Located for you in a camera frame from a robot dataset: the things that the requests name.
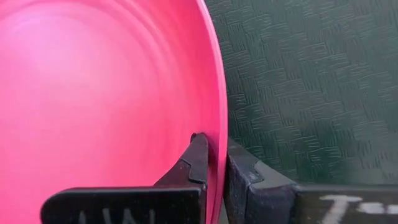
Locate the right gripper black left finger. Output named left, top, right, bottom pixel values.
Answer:
left=40, top=133, right=209, bottom=224

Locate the pink round plate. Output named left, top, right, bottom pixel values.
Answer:
left=0, top=0, right=229, bottom=224

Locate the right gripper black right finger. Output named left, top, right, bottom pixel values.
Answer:
left=223, top=138, right=398, bottom=224

